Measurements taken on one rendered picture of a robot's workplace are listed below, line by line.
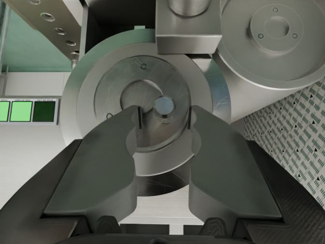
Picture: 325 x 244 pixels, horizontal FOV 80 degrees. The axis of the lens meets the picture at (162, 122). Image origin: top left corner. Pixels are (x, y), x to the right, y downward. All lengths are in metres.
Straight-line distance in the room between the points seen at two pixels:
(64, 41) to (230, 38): 0.42
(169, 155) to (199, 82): 0.07
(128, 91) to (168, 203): 0.38
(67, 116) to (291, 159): 0.26
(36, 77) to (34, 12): 3.19
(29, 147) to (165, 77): 0.50
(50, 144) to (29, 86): 3.11
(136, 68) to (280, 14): 0.14
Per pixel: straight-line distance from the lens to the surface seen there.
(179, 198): 0.51
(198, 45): 0.17
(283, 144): 0.31
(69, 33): 0.52
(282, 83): 0.20
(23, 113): 0.62
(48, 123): 0.58
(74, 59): 0.58
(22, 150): 0.62
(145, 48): 0.18
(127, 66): 0.16
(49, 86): 3.50
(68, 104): 0.19
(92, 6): 0.23
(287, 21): 0.23
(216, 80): 0.18
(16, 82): 3.82
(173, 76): 0.15
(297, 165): 0.29
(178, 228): 0.53
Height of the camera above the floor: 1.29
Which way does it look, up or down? 9 degrees down
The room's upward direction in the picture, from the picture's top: 179 degrees counter-clockwise
